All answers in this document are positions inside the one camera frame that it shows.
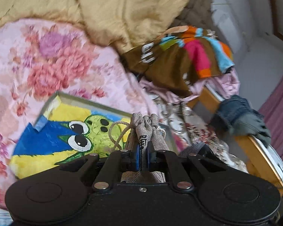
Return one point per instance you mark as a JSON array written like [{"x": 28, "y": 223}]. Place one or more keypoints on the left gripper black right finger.
[{"x": 180, "y": 172}]

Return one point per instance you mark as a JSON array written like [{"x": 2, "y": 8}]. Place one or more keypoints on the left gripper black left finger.
[{"x": 101, "y": 174}]

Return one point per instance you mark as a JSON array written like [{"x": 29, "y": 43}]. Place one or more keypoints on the grey burlap drawstring pouch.
[{"x": 145, "y": 131}]

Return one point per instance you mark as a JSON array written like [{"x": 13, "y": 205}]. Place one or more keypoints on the yellow blue cartoon towel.
[{"x": 31, "y": 154}]

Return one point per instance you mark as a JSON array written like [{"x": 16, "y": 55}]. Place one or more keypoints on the grey metal tray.
[{"x": 103, "y": 108}]

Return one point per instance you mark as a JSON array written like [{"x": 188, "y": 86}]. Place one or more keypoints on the blue denim jeans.
[{"x": 236, "y": 117}]

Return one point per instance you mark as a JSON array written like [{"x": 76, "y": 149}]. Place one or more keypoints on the pale pink cloth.
[{"x": 225, "y": 85}]

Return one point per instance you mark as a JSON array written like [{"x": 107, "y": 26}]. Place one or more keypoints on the brown multicolour striped garment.
[{"x": 180, "y": 57}]

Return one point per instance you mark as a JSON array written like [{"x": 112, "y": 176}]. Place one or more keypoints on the purple pink curtain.
[{"x": 272, "y": 110}]

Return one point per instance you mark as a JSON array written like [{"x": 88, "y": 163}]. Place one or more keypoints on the pink floral quilt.
[{"x": 39, "y": 58}]

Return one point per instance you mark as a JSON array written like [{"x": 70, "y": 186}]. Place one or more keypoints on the brown quilted jacket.
[{"x": 197, "y": 13}]

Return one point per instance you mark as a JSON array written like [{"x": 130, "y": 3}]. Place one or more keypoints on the beige yellow comforter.
[{"x": 122, "y": 23}]

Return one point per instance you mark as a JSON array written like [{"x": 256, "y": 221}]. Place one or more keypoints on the wooden bed frame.
[{"x": 258, "y": 163}]

